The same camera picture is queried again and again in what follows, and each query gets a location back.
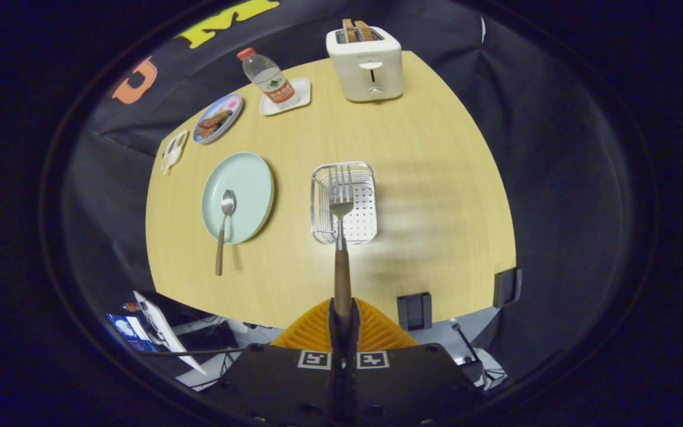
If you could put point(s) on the white toaster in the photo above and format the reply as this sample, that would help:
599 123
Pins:
368 68

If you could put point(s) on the black table clamp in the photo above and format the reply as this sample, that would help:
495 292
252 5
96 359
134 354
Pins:
506 287
414 310

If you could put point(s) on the blue printed box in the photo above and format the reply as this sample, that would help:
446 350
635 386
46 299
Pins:
125 329

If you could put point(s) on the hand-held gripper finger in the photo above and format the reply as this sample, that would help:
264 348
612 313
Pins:
335 379
350 379

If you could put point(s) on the small white sectioned dish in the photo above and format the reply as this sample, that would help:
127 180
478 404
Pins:
173 151

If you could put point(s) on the blue plate with food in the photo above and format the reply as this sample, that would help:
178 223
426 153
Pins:
217 118

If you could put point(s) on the white square coaster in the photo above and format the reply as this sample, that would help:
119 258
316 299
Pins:
301 89

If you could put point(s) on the black backdrop cloth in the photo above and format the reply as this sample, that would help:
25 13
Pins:
555 148

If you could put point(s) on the clear water bottle red cap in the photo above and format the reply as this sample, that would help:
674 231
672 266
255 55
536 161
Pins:
270 80

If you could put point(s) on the white paper sheet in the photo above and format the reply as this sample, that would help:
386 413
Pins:
160 326

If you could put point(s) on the mint green plate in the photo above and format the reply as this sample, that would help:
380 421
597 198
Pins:
252 190

